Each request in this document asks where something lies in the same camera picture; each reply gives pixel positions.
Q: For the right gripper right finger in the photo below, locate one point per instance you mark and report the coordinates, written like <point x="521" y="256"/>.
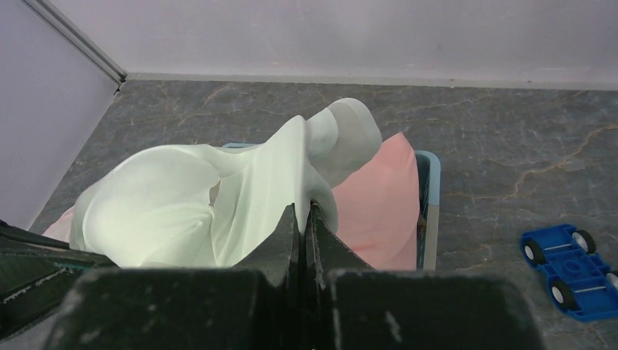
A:
<point x="348" y="305"/>

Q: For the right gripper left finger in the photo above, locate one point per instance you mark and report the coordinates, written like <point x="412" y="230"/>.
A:
<point x="252" y="305"/>

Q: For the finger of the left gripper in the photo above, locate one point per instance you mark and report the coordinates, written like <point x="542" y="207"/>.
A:
<point x="36" y="273"/>

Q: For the pink bra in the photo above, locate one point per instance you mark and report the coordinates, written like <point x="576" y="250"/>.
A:
<point x="199" y="206"/>

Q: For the pale green bra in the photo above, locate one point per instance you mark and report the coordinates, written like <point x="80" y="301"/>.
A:
<point x="195" y="205"/>

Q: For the light blue plastic basket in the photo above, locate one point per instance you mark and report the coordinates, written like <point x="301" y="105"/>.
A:
<point x="429" y="203"/>

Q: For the blue toy car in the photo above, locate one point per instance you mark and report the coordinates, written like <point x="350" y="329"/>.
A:
<point x="579" y="282"/>

